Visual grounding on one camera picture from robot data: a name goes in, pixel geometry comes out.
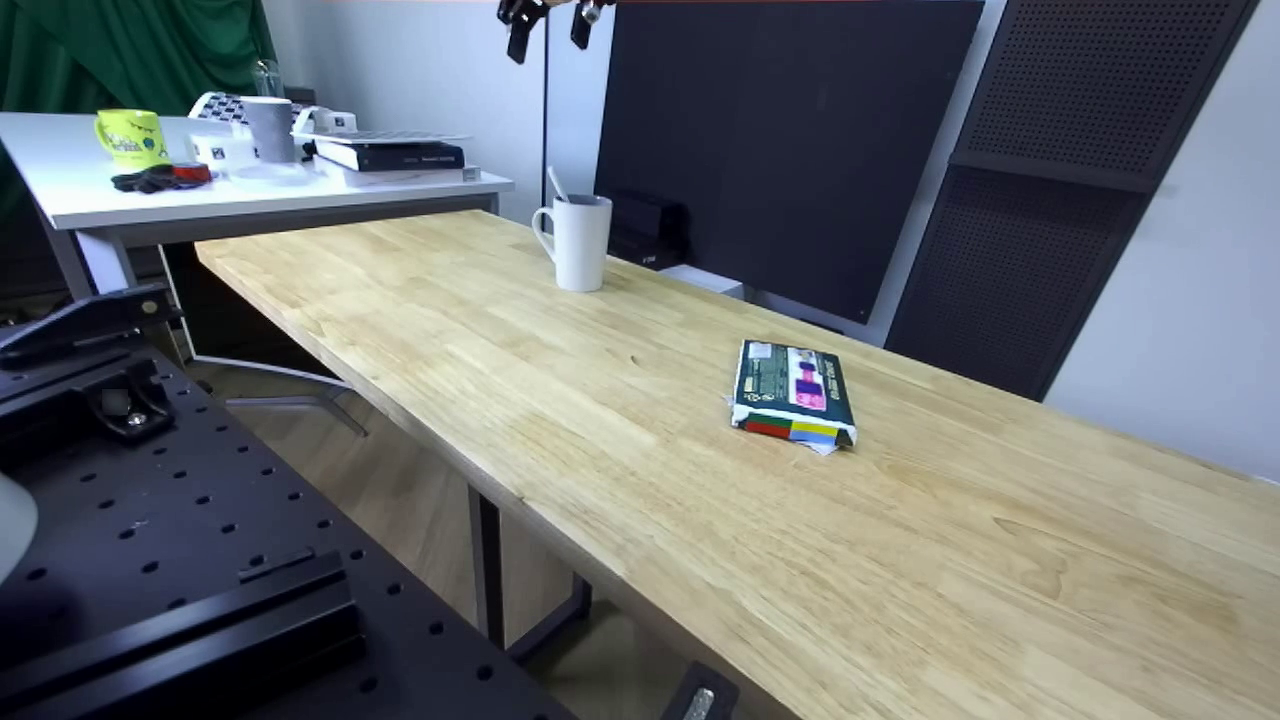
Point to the green curtain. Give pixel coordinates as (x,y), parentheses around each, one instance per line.
(122,55)

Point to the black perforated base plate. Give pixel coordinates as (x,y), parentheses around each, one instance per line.
(187,532)

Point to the black table leg frame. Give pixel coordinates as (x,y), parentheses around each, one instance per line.
(488,572)

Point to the black mounting block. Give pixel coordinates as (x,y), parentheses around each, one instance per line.
(131,409)

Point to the black cabinet under side table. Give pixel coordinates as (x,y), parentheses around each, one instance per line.
(245,312)

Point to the grey cup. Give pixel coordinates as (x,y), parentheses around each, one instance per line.
(268,130)

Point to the white ceramic mug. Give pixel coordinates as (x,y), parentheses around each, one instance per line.
(581,245)

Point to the black mesh wall panel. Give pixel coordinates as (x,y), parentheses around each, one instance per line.
(1053,175)

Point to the thin metal stand pole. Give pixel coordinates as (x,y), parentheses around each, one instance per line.
(546,122)

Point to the yellow green cup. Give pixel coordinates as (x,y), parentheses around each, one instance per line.
(131,136)

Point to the black and red tool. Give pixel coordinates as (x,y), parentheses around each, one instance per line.
(162,177)

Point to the white side table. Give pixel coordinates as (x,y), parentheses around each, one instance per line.
(81,195)

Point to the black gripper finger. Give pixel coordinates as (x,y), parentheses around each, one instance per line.
(584,27)
(520,29)

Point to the black clamp bracket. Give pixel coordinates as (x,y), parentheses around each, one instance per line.
(81,326)

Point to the green flat printed box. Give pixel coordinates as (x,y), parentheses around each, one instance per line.
(794,387)

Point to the large black monitor screen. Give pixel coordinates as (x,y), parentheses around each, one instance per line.
(774,146)

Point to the small white checkered object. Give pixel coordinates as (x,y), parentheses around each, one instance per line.
(219,124)

